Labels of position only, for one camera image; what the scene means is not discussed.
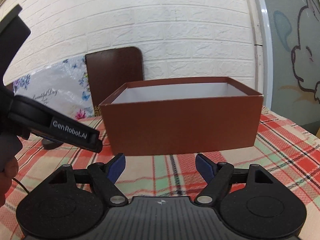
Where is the black tape roll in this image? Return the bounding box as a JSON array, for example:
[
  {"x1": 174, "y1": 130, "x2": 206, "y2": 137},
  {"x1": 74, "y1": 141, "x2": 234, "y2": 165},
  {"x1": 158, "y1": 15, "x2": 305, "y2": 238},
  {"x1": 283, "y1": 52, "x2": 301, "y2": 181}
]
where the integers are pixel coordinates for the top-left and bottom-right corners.
[{"x1": 41, "y1": 138, "x2": 63, "y2": 150}]

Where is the person's left hand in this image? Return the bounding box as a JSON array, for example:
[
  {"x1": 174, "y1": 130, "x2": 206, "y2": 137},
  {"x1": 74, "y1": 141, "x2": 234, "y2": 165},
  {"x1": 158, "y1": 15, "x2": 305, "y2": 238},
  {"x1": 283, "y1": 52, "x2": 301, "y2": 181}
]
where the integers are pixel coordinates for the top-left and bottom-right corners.
[{"x1": 0, "y1": 157, "x2": 19, "y2": 207}]

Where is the floral Beautiful Day pillow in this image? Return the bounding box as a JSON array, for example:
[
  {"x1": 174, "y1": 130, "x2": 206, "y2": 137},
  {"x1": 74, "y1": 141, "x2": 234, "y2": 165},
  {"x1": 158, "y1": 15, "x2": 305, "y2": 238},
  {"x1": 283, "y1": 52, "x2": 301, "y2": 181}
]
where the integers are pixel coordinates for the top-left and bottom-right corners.
[{"x1": 13, "y1": 55, "x2": 94, "y2": 120}]

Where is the plaid bed sheet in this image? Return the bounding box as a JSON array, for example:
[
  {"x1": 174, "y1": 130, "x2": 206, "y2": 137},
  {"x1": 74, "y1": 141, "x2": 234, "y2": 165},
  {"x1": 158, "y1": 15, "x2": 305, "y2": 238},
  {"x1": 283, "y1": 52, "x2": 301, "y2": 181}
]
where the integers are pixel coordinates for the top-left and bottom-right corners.
[{"x1": 1, "y1": 108, "x2": 319, "y2": 239}]

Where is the brown cardboard storage box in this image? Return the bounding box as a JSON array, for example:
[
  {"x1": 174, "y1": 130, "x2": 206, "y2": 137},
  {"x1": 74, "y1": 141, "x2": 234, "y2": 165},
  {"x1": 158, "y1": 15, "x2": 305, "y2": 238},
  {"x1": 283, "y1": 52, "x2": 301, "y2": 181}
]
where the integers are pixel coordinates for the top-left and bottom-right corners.
[{"x1": 100, "y1": 77, "x2": 263, "y2": 156}]

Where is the dark brown wooden headboard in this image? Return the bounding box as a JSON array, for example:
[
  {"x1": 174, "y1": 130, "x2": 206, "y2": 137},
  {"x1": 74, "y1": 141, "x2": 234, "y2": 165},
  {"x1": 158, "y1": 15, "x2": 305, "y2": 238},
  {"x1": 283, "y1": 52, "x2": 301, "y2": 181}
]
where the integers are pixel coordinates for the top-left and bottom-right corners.
[{"x1": 85, "y1": 47, "x2": 144, "y2": 116}]

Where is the black cable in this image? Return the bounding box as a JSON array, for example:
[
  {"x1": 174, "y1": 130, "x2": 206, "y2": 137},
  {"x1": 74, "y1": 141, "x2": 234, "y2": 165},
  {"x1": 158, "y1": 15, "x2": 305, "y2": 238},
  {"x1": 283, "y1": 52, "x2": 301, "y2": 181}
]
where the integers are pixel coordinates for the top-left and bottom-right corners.
[{"x1": 12, "y1": 177, "x2": 32, "y2": 194}]

